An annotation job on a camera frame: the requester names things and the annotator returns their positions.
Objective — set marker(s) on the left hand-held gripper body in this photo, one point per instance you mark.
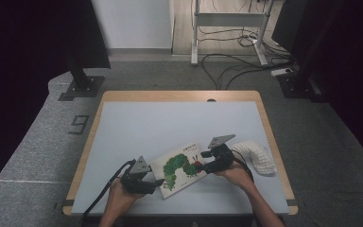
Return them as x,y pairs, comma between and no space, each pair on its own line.
134,183

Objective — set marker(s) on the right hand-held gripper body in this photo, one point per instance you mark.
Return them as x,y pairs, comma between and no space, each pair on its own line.
222,159

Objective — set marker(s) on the caterpillar picture book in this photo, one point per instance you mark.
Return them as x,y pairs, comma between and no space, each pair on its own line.
178,170

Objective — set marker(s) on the white knitted cloth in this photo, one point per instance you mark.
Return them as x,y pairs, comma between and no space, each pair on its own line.
260,159

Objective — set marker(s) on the person's left hand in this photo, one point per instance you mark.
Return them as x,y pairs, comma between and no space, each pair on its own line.
119,197

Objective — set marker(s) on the person's right hand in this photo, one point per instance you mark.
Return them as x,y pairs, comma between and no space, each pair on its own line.
238,176

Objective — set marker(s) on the light grey table mat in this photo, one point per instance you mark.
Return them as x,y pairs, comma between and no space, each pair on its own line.
170,126

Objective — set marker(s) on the wooden table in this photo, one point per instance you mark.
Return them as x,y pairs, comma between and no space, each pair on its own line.
176,95

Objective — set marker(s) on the black tape strip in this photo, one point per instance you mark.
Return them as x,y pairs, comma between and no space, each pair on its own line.
69,202
291,202

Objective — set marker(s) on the white power strip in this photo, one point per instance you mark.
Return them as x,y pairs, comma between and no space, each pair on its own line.
281,72

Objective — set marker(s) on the black curtain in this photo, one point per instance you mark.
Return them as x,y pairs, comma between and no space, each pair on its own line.
353,63
28,47

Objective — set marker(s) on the black stand with base plate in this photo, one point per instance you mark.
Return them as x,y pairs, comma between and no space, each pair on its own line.
299,85
82,83

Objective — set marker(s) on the white metal desk frame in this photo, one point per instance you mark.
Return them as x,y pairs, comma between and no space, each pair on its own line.
230,19

